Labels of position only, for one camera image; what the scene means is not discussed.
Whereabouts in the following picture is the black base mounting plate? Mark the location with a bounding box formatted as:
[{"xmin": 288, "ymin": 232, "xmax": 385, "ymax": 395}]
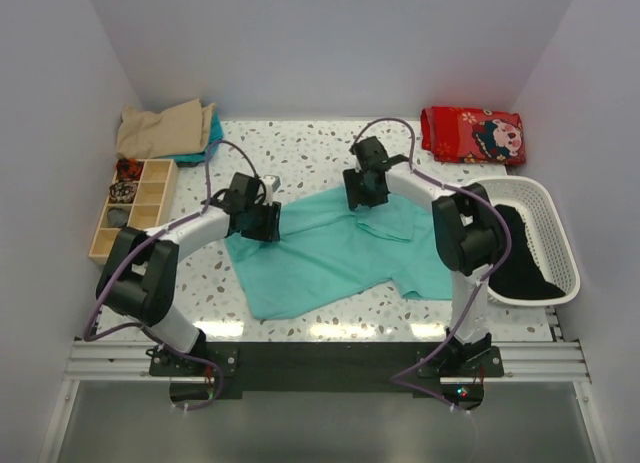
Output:
[{"xmin": 146, "ymin": 342, "xmax": 505, "ymax": 407}]

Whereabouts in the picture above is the red black scrunchie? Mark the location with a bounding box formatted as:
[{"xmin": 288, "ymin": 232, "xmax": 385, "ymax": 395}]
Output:
[{"xmin": 116, "ymin": 159, "xmax": 144, "ymax": 182}]

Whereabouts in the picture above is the aluminium frame rail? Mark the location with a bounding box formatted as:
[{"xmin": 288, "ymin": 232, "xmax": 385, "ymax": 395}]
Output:
[{"xmin": 64, "ymin": 313, "xmax": 590, "ymax": 383}]

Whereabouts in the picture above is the red cartoon print cloth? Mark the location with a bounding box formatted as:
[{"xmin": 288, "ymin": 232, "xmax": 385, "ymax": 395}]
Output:
[{"xmin": 420, "ymin": 106, "xmax": 526, "ymax": 166}]

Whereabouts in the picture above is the patterned brown scrunchie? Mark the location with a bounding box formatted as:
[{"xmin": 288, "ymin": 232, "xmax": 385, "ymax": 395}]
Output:
[{"xmin": 109, "ymin": 180, "xmax": 137, "ymax": 204}]

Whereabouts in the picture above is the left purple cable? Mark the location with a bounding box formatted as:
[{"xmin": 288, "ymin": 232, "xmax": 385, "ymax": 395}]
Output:
[{"xmin": 82, "ymin": 140, "xmax": 261, "ymax": 412}]

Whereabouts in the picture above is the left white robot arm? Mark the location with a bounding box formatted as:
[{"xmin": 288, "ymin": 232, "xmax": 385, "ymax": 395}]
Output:
[{"xmin": 96, "ymin": 172, "xmax": 281, "ymax": 375}]

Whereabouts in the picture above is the black t shirt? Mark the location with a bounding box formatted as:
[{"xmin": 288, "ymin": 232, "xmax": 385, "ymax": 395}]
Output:
[{"xmin": 489, "ymin": 205, "xmax": 566, "ymax": 301}]

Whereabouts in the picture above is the mint green t shirt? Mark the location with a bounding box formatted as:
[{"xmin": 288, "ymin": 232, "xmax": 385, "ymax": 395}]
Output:
[{"xmin": 225, "ymin": 187, "xmax": 452, "ymax": 320}]

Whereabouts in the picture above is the beige folded t shirt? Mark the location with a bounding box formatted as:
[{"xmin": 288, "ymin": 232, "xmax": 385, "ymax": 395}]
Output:
[{"xmin": 115, "ymin": 99, "xmax": 216, "ymax": 159}]

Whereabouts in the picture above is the white plastic laundry basket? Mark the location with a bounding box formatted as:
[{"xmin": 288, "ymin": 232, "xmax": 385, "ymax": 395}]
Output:
[{"xmin": 472, "ymin": 175, "xmax": 581, "ymax": 307}]

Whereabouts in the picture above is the grey scrunchie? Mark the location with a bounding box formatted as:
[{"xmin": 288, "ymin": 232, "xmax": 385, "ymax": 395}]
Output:
[{"xmin": 106, "ymin": 207, "xmax": 129, "ymax": 228}]

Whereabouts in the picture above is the teal folded t shirt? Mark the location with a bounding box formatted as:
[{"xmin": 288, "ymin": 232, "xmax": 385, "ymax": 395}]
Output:
[{"xmin": 171, "ymin": 103, "xmax": 224, "ymax": 167}]

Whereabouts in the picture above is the wooden compartment tray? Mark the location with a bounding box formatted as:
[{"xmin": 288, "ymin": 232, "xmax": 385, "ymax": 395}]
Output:
[{"xmin": 88, "ymin": 159, "xmax": 178, "ymax": 265}]

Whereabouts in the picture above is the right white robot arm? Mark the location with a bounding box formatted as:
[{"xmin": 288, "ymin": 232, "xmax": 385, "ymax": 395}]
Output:
[{"xmin": 343, "ymin": 137, "xmax": 512, "ymax": 376}]

